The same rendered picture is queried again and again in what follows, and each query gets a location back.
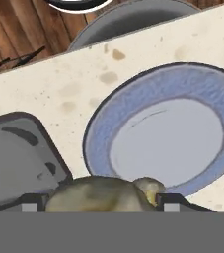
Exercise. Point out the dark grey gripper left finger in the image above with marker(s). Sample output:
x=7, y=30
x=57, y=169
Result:
x=31, y=201

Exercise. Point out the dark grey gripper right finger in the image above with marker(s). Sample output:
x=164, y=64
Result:
x=172, y=201

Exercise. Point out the olive green dumpling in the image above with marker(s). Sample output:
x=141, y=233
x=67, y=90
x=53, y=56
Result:
x=100, y=196

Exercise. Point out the grey tupperware container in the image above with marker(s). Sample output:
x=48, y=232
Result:
x=18, y=161

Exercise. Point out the blue rimmed plate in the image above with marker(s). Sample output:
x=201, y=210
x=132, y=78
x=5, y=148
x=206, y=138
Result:
x=169, y=131

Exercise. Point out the grey round stool seat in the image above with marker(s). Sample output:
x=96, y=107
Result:
x=130, y=19

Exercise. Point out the black and white round object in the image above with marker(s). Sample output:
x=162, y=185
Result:
x=79, y=6

